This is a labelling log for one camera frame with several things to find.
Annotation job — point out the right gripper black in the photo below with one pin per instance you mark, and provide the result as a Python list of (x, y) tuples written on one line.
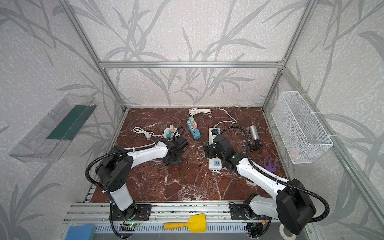
[(211, 151)]

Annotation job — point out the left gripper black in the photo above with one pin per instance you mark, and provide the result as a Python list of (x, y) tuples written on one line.
[(173, 157)]

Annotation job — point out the blue power strip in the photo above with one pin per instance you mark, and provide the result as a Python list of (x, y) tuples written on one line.
[(192, 112)]

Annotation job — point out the white long power strip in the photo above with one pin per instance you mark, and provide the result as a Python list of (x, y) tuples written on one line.
[(215, 164)]

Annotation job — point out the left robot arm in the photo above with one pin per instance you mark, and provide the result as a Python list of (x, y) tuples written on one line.
[(110, 172)]

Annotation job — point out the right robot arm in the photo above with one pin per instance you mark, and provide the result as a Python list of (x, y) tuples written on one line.
[(288, 201)]

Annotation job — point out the silver hair dryer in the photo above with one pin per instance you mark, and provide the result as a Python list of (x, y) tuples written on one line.
[(256, 145)]

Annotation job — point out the purple pink toy rake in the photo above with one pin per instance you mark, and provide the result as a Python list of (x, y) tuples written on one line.
[(270, 164)]

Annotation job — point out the yellow toy shovel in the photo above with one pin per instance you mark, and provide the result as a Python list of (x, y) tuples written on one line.
[(195, 224)]

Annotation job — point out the white tape roll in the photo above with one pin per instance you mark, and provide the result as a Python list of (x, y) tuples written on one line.
[(286, 234)]

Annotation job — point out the blue sponge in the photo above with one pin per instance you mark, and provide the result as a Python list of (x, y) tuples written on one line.
[(84, 232)]

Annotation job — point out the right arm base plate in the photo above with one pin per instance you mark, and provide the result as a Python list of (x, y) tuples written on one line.
[(239, 212)]

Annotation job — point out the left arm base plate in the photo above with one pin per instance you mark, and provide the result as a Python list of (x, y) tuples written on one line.
[(136, 212)]

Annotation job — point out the white wire basket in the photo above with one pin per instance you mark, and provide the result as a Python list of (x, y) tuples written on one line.
[(303, 135)]

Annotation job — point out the aluminium frame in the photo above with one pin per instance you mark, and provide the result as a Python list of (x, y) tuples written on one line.
[(207, 53)]

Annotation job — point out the clear plastic wall shelf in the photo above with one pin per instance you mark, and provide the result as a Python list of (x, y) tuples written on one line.
[(50, 138)]

